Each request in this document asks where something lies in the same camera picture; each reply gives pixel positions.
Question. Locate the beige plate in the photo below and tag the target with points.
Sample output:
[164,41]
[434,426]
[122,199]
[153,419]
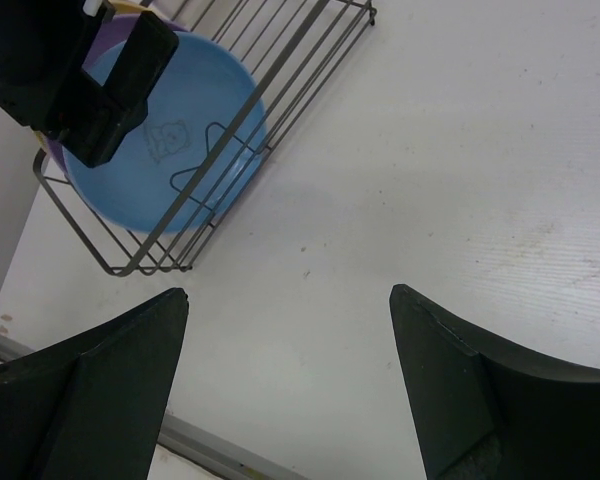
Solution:
[127,7]

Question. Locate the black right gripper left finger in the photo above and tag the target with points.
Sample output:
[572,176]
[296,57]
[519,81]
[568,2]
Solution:
[80,395]

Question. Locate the grey wire dish rack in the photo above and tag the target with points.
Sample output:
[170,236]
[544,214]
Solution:
[291,49]

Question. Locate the aluminium table frame rail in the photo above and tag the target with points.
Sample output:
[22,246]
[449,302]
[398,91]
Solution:
[130,415]

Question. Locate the small purple plate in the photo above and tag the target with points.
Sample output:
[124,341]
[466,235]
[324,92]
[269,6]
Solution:
[110,34]

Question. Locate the blue plate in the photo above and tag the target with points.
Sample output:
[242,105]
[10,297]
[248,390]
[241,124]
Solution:
[198,95]

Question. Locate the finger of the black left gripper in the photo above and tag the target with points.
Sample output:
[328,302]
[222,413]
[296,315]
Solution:
[125,90]

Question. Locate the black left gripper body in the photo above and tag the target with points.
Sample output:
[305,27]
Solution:
[43,45]

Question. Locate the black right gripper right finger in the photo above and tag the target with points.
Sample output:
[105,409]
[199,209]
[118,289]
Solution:
[485,407]

